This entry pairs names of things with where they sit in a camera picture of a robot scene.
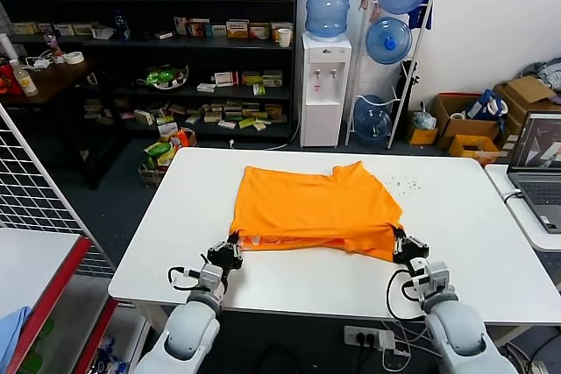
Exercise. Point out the teal white medicine box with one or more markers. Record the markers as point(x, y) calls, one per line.
point(219, 31)

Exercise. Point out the white tape roll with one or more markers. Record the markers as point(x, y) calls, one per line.
point(68, 58)

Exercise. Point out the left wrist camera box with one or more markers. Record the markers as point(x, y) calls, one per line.
point(211, 275)

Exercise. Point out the orange t-shirt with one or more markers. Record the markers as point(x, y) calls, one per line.
point(307, 203)

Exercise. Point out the white water dispenser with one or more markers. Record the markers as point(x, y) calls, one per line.
point(322, 120)

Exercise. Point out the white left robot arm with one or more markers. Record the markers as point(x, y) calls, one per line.
point(188, 339)

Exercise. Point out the yellow cardboard box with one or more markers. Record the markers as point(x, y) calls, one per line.
point(460, 155)

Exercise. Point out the white paper cup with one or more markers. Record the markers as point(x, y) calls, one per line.
point(285, 39)

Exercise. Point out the flat white box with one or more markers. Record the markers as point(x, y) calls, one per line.
point(206, 88)

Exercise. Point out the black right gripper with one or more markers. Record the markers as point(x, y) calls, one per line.
point(405, 259)

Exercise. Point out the large open cardboard box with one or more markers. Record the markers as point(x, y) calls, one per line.
point(473, 129)

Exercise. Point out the red framed cart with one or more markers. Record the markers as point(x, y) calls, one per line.
point(59, 288)

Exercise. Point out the orange white medicine box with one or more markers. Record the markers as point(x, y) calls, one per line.
point(259, 31)

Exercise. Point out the yellow white medicine box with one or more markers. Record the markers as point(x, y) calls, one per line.
point(237, 29)

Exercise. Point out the grey plastic bag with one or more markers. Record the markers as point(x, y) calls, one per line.
point(425, 120)

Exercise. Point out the yellow juice bottle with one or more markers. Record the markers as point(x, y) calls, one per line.
point(26, 82)

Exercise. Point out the red packet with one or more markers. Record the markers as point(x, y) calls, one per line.
point(6, 80)

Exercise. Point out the white power strip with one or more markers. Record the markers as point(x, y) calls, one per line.
point(364, 336)

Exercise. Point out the beige tape roll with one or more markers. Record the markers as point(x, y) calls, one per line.
point(452, 116)

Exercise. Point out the pile of clothes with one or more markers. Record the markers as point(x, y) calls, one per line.
point(548, 74)

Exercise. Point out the orange snack bag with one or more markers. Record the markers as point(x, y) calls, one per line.
point(184, 139)

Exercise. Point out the light blue cloth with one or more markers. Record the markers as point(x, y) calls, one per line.
point(11, 339)

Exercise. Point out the black shelving unit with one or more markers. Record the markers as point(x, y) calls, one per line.
point(210, 44)

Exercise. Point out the grey laptop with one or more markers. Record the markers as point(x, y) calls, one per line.
point(539, 199)

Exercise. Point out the black folded tripod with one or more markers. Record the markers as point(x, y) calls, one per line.
point(405, 85)

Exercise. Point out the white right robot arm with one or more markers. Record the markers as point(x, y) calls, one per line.
point(464, 339)

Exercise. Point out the big closed cardboard box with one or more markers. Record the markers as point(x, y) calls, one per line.
point(523, 89)

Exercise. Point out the cardboard snack box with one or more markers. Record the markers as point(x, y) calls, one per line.
point(151, 177)

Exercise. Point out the white red medicine box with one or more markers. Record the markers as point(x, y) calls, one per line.
point(225, 79)

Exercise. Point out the pink hanging item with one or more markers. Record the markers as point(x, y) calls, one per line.
point(372, 12)

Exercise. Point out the blue drink bottle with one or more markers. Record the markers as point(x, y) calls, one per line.
point(122, 28)

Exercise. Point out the blue bag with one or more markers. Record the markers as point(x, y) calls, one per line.
point(482, 107)

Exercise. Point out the bowl with green packets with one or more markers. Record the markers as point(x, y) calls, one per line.
point(162, 78)

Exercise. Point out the blue white packets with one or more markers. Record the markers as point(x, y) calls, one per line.
point(107, 356)

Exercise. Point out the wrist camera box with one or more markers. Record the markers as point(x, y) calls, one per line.
point(211, 275)
point(434, 280)

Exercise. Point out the yellow green medicine box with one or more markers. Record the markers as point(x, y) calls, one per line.
point(252, 79)

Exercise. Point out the dark wooden table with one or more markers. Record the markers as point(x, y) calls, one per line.
point(57, 80)

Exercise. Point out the small orange cardboard box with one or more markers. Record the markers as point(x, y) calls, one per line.
point(423, 136)

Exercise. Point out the dark blue hanging cloth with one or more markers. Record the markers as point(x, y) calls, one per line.
point(416, 17)

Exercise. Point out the green snack bag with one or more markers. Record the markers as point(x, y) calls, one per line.
point(158, 154)

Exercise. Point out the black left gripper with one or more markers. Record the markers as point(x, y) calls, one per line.
point(224, 258)

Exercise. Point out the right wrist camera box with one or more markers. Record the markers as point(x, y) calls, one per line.
point(434, 280)

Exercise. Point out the white jug rack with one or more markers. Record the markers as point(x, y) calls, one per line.
point(415, 54)

